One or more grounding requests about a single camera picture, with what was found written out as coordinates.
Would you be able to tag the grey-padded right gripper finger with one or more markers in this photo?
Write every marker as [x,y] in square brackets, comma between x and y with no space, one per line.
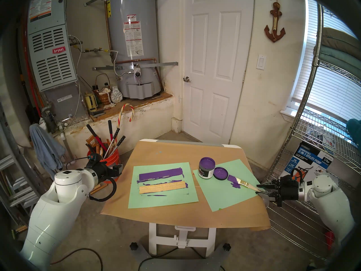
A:
[269,195]
[270,185]

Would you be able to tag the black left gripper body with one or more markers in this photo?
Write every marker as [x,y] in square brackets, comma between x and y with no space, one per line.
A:
[103,173]

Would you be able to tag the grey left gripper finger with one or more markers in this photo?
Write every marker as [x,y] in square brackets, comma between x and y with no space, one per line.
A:
[118,170]

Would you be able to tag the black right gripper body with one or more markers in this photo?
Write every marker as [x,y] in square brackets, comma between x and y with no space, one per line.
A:
[289,193]

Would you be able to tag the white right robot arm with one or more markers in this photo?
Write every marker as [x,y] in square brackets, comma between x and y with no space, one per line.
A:
[332,205]

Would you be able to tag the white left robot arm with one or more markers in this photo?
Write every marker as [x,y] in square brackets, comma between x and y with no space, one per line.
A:
[56,211]

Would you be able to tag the purple paint jar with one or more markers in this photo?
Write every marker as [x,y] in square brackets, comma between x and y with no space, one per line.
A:
[206,171]

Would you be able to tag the orange plastic bucket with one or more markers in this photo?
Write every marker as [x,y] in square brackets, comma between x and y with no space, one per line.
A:
[112,160]

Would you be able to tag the wooden dowel sticks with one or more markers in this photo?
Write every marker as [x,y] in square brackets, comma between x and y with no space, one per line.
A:
[98,188]

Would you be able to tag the black-grip metal tool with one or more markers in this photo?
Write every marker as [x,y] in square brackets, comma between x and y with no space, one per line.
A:
[116,133]
[121,140]

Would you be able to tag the utility pump box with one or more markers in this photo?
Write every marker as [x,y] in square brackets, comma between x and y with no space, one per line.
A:
[313,160]

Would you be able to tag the light green paper sheet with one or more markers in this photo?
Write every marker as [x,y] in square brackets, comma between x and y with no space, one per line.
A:
[225,197]
[158,201]

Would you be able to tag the purple jar lid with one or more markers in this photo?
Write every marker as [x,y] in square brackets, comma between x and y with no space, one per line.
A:
[220,173]

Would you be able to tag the striped candy cane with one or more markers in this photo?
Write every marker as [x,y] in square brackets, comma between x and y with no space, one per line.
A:
[120,116]

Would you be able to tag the red plastic object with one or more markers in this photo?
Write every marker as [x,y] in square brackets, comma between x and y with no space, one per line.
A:
[329,239]

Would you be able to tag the blue hanging cloth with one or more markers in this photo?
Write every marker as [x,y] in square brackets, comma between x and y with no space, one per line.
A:
[45,149]

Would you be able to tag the printed newspaper stack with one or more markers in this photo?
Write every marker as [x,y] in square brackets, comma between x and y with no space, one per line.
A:
[324,136]

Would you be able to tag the wooden ledge board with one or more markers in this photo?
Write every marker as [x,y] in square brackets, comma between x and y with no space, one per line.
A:
[132,104]

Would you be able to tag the brown kraft paper cover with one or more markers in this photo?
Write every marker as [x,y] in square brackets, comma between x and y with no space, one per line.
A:
[169,216]

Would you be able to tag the yellow jug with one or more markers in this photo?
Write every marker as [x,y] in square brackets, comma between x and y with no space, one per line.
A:
[90,102]

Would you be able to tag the white window sill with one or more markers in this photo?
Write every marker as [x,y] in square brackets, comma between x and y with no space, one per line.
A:
[287,115]

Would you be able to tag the foil-wrapped bundle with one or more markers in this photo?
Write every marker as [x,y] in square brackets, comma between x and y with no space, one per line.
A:
[116,95]

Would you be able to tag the teal fabric object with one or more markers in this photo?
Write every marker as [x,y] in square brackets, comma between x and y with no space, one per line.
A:
[354,132]

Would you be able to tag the grey metal ladder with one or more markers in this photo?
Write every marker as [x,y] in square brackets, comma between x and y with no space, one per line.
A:
[11,166]

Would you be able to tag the white panel door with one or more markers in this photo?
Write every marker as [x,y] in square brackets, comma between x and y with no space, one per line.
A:
[217,104]

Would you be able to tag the white window blinds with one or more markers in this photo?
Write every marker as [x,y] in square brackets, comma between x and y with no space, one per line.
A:
[332,95]

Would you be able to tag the copper pipe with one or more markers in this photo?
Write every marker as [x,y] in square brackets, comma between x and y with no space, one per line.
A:
[135,60]

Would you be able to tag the grey Bryant furnace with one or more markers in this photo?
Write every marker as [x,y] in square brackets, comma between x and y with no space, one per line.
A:
[50,70]

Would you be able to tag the grey water heater tank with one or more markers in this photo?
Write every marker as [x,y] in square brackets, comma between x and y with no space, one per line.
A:
[118,47]

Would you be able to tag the teal green cushion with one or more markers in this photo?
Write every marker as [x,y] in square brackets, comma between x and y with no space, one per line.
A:
[335,60]

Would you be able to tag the olive green cushion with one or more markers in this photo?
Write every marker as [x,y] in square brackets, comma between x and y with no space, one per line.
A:
[341,39]

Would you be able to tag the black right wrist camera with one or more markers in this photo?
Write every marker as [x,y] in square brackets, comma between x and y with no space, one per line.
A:
[289,180]

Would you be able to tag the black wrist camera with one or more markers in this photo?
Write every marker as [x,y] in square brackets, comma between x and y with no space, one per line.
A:
[93,157]
[289,180]

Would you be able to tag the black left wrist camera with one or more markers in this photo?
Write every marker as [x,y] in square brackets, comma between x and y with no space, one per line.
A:
[93,157]

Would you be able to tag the white light switch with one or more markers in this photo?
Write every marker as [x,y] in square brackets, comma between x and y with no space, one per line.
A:
[261,62]

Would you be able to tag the rusty anchor wall decoration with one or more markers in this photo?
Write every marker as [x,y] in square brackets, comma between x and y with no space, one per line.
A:
[275,19]

